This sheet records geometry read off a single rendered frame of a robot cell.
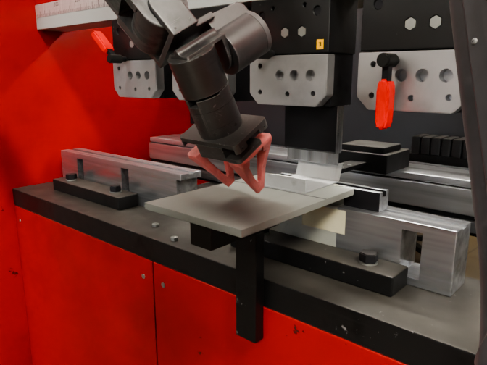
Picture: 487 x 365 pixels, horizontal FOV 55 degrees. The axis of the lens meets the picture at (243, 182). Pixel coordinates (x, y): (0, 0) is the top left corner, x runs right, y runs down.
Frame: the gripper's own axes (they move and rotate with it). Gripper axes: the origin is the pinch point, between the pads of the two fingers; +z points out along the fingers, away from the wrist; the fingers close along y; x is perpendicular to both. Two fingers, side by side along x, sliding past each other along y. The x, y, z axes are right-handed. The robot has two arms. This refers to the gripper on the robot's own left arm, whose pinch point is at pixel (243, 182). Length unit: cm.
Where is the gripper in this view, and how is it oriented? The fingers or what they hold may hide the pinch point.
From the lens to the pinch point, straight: 64.6
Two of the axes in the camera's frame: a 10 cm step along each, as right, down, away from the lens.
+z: 3.1, 7.7, 5.6
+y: -7.4, -1.7, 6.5
